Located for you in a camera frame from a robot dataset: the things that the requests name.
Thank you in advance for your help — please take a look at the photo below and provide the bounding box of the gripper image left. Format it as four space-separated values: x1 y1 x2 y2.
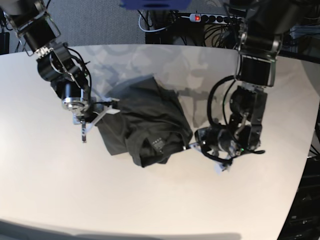
71 100 104 125

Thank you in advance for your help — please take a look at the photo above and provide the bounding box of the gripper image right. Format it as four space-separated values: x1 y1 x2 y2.
194 126 238 157

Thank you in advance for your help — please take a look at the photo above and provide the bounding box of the grey T-shirt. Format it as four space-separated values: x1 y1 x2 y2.
96 76 193 168

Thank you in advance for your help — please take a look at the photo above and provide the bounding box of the robot arm image right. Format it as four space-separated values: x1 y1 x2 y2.
195 0 319 162

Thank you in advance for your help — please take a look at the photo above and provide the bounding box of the robot arm image left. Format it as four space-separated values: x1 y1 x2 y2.
0 0 103 125

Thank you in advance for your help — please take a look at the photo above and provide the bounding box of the black OpenArm base box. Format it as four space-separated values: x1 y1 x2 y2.
278 156 320 240

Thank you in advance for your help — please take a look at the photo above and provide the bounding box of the blue plastic bin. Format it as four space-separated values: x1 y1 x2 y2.
121 0 191 10

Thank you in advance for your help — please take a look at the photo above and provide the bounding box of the white power strip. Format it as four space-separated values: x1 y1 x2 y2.
188 13 244 25

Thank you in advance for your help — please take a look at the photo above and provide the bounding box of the white cable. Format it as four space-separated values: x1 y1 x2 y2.
138 10 168 33

